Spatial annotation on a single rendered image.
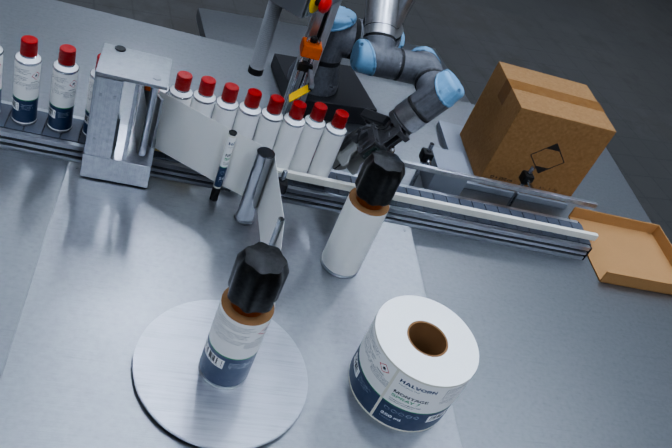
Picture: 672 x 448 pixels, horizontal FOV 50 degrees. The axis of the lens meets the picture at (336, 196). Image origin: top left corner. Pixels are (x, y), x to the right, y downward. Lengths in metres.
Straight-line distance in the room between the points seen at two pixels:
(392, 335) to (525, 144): 0.91
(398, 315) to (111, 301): 0.52
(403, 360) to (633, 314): 0.92
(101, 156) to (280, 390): 0.62
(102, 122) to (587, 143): 1.29
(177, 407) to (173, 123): 0.63
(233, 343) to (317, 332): 0.29
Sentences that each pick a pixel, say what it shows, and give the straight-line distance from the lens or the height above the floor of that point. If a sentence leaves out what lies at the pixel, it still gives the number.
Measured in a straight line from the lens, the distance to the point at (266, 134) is 1.65.
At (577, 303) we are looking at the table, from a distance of 1.95.
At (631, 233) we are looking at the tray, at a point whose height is 0.83.
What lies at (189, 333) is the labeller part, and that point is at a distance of 1.34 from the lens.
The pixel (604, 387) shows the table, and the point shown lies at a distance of 1.79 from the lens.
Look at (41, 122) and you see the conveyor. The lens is 1.74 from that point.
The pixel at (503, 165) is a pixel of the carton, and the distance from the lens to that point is 2.08.
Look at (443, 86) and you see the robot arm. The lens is 1.62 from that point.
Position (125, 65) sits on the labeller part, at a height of 1.14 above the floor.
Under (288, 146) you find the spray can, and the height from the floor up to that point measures 0.98.
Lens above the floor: 1.94
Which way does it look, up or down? 37 degrees down
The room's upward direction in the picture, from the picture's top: 24 degrees clockwise
